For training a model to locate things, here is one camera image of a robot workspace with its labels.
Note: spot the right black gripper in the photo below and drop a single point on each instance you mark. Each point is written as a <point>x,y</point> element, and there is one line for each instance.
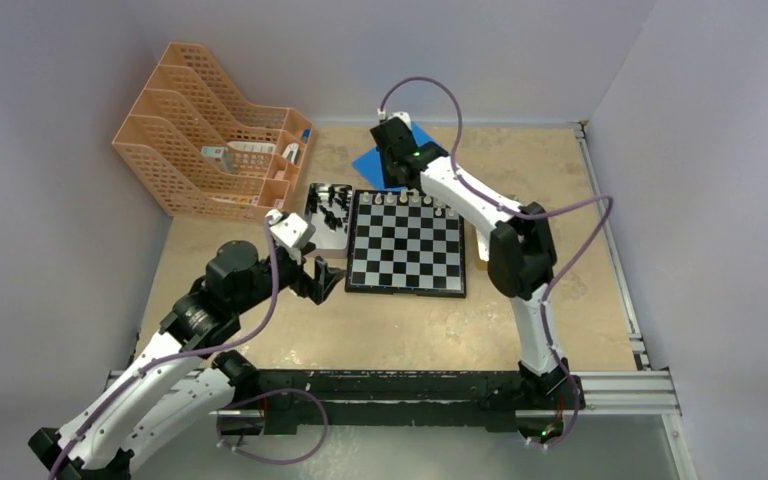
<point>391,180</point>

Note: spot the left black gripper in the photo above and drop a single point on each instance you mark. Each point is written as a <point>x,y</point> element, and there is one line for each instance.
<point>317,287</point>

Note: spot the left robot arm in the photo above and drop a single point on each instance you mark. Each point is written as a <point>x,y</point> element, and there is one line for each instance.
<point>188,368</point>

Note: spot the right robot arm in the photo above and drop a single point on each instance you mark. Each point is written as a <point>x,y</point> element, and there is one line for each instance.
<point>522,257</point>

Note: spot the silver tin with black pieces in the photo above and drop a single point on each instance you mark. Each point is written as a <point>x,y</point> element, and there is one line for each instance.
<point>328,208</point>

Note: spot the black and white chessboard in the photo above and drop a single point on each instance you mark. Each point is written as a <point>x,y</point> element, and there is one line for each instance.
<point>405,249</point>

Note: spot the orange mesh file organizer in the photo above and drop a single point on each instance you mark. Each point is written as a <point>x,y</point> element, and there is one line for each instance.
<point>202,149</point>

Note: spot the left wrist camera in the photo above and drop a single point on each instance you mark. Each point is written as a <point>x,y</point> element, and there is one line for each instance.
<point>289,230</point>

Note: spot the black mounting rail base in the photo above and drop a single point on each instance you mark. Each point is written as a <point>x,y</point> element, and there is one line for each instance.
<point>496,401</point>

